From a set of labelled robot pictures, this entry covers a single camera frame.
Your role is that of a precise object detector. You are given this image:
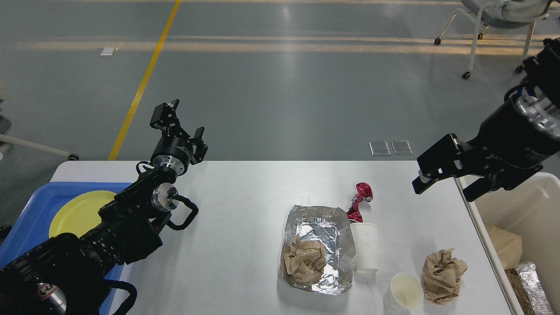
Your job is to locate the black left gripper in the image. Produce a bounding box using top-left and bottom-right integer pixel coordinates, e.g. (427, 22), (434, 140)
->
(150, 99), (208, 177)

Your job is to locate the white paper cup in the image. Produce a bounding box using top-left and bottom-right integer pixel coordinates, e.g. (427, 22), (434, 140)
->
(383, 273), (424, 312)

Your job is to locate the floor outlet plate right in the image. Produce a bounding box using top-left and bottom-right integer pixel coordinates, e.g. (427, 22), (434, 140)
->
(391, 141), (413, 155)

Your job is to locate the blue plastic tray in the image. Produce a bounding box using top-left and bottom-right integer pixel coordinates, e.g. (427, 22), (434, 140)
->
(1, 183), (139, 315)

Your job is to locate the yellow plate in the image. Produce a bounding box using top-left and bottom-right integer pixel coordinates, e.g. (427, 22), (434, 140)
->
(48, 191), (116, 238)

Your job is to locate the white plastic bin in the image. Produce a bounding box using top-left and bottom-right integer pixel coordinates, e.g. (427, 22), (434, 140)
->
(465, 172), (560, 315)

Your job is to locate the aluminium foil tray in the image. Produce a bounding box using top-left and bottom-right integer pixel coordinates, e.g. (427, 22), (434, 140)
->
(279, 205), (356, 296)

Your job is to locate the red snack wrapper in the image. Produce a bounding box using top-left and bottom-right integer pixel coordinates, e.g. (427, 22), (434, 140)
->
(346, 182), (374, 223)

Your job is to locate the foil item in bin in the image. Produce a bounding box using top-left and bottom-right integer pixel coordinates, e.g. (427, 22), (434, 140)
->
(505, 261), (554, 315)

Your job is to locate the grey office chair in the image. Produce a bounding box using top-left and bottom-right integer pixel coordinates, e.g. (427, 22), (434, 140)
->
(434, 0), (552, 80)

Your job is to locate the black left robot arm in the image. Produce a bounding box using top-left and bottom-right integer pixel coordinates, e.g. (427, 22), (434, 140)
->
(1, 99), (208, 315)

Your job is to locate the floor outlet plate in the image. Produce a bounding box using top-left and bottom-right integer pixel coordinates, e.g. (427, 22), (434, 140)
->
(369, 141), (392, 156)
(98, 47), (118, 56)
(391, 141), (413, 155)

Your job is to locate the crumpled brown paper ball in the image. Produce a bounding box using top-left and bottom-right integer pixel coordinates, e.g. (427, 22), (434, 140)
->
(282, 236), (326, 284)

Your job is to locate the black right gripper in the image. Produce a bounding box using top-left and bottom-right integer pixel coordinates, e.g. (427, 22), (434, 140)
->
(412, 95), (560, 202)

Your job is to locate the floor outlet plate left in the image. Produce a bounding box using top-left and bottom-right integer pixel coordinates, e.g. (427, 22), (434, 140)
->
(98, 47), (118, 56)

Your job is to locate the brown paper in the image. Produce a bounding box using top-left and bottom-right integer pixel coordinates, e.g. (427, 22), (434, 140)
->
(422, 248), (468, 305)

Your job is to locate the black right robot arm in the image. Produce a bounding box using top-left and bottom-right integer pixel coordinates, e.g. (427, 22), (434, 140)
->
(412, 38), (560, 202)

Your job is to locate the brown paper bag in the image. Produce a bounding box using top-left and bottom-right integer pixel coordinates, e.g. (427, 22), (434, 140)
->
(484, 223), (523, 270)

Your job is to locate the white chair base left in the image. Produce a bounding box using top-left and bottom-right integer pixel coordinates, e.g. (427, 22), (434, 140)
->
(0, 83), (79, 161)

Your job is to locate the clear plastic cup lying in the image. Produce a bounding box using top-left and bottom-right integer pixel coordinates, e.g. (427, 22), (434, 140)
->
(350, 223), (379, 274)

